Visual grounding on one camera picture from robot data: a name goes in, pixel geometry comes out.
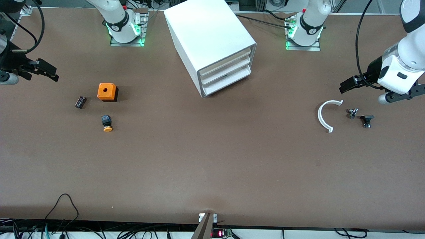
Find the small black plastic part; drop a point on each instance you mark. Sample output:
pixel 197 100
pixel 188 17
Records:
pixel 367 117

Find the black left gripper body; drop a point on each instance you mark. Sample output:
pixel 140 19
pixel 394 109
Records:
pixel 372 72

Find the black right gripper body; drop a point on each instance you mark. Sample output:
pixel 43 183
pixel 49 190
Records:
pixel 10 61

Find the orange push button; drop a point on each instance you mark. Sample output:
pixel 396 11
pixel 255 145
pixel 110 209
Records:
pixel 107 128

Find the orange button enclosure box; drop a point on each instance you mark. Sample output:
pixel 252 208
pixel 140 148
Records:
pixel 106 91

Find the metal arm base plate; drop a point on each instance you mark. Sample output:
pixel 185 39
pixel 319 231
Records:
pixel 116 43
pixel 313 48

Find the small grey metal part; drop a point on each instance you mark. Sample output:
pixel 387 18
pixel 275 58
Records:
pixel 352 114

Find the white drawer cabinet housing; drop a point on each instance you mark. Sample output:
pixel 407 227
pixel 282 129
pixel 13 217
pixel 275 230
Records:
pixel 206 30

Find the white curved plastic arc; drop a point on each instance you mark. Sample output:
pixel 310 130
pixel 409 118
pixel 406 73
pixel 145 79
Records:
pixel 319 117

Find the small device with red light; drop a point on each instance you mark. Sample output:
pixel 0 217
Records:
pixel 220 233

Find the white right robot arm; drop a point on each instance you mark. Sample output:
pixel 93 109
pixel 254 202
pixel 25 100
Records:
pixel 119 20

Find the brown camera mount beam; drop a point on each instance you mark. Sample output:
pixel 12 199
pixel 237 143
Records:
pixel 206 229

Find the small black contact block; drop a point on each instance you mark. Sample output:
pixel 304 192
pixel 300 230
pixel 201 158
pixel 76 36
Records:
pixel 80 102

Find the aluminium frame profile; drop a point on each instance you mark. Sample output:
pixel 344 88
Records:
pixel 26 10

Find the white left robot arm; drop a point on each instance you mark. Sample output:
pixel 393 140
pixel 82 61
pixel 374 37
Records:
pixel 312 23

